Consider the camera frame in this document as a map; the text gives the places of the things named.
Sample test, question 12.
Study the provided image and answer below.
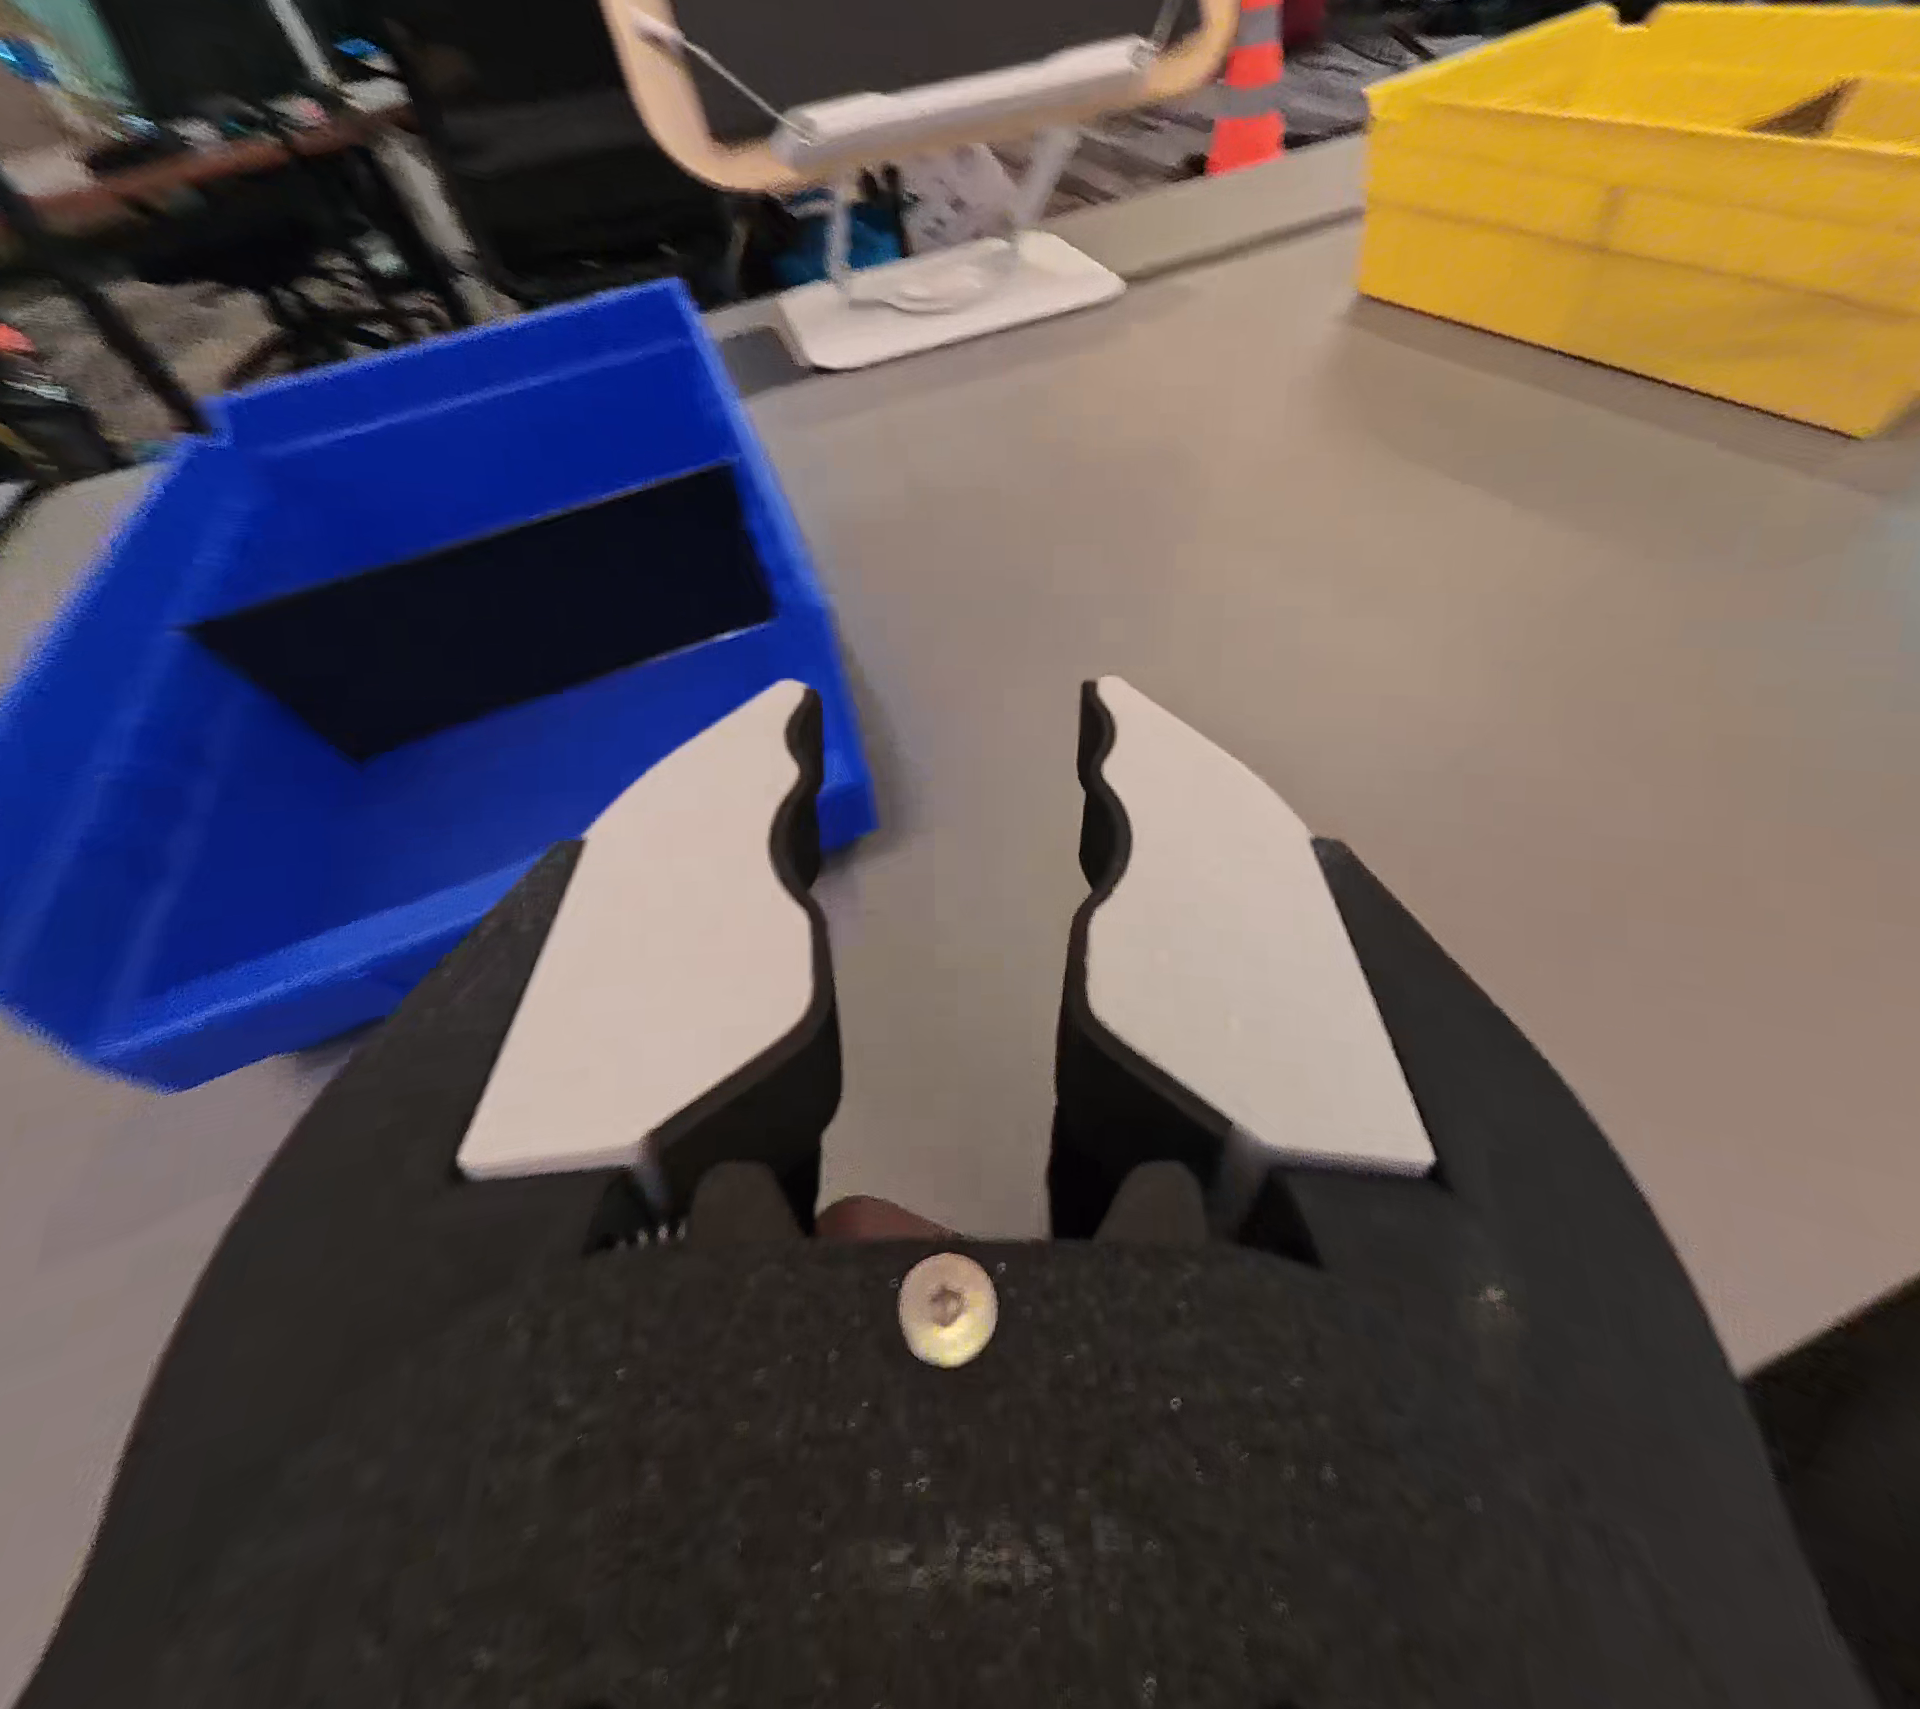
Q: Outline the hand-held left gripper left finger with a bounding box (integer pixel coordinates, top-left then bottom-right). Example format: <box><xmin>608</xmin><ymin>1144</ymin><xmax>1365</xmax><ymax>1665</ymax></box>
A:
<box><xmin>458</xmin><ymin>679</ymin><xmax>843</xmax><ymax>1232</ymax></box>

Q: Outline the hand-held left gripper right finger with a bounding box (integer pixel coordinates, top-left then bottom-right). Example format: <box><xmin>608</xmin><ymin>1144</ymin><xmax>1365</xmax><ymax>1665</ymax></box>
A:
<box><xmin>1052</xmin><ymin>672</ymin><xmax>1437</xmax><ymax>1253</ymax></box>

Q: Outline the blue plastic storage bin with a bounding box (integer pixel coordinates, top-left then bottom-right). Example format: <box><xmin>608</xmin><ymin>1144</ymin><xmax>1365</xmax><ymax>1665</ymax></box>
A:
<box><xmin>0</xmin><ymin>284</ymin><xmax>880</xmax><ymax>1093</ymax></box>

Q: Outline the yellow plastic storage bin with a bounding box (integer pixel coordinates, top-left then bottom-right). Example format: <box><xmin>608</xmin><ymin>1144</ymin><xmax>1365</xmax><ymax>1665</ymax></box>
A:
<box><xmin>1355</xmin><ymin>0</ymin><xmax>1920</xmax><ymax>438</ymax></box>

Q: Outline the teal blue box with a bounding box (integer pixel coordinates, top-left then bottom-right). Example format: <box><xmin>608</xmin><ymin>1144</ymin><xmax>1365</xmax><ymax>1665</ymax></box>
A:
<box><xmin>770</xmin><ymin>194</ymin><xmax>903</xmax><ymax>292</ymax></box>

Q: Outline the white printed paper sheet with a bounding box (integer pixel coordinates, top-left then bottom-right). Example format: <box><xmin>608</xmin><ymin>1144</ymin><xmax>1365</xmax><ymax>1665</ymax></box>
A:
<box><xmin>899</xmin><ymin>152</ymin><xmax>1024</xmax><ymax>257</ymax></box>

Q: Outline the orange traffic cone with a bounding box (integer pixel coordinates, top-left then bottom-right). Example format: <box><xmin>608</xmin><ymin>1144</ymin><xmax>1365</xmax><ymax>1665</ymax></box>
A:
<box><xmin>1208</xmin><ymin>0</ymin><xmax>1285</xmax><ymax>181</ymax></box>

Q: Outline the dark grey desk cable hatch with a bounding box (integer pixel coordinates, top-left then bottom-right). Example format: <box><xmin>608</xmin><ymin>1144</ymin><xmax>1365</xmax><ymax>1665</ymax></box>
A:
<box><xmin>711</xmin><ymin>316</ymin><xmax>809</xmax><ymax>398</ymax></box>

